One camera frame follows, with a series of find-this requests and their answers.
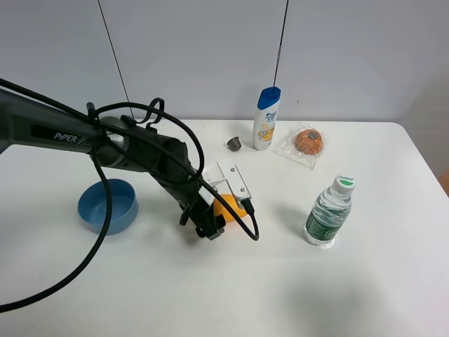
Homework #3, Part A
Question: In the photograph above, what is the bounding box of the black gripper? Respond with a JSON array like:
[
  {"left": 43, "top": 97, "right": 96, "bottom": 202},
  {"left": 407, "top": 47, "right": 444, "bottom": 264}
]
[{"left": 154, "top": 168, "right": 226, "bottom": 240}]

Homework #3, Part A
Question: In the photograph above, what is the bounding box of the yellow mango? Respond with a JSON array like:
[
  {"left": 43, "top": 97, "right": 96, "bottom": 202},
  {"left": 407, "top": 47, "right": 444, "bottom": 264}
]
[{"left": 213, "top": 193, "right": 248, "bottom": 225}]

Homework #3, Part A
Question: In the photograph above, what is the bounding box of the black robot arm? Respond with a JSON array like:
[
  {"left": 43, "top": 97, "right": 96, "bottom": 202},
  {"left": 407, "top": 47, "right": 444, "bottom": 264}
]
[{"left": 1, "top": 91, "right": 225, "bottom": 239}]

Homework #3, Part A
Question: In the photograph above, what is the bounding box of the brown coffee capsule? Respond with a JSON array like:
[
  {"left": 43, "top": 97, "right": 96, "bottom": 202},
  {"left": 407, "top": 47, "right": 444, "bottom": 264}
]
[{"left": 227, "top": 136, "right": 242, "bottom": 152}]

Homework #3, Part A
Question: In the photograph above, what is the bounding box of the clear water bottle green label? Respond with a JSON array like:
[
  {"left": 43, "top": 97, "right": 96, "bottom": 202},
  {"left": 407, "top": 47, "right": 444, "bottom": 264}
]
[{"left": 304, "top": 174, "right": 356, "bottom": 246}]

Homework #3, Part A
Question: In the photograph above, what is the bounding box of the blue plastic bowl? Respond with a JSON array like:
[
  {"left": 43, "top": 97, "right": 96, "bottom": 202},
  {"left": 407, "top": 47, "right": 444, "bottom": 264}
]
[{"left": 77, "top": 179, "right": 138, "bottom": 235}]

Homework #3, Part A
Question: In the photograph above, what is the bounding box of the wrapped orange bun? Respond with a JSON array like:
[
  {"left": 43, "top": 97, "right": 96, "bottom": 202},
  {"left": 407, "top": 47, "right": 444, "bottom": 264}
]
[{"left": 274, "top": 122, "right": 327, "bottom": 170}]

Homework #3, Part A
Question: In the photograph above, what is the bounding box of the white shampoo bottle blue cap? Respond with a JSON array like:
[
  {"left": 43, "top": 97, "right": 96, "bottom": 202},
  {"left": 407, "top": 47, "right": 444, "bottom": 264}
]
[{"left": 253, "top": 86, "right": 281, "bottom": 151}]

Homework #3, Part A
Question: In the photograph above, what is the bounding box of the black cable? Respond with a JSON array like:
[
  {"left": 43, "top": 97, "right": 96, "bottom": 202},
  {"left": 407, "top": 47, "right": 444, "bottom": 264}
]
[{"left": 0, "top": 77, "right": 260, "bottom": 313}]

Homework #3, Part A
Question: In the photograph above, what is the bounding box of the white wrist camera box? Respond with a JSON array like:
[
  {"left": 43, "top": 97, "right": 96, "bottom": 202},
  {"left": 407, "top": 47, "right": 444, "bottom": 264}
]
[{"left": 202, "top": 159, "right": 252, "bottom": 209}]

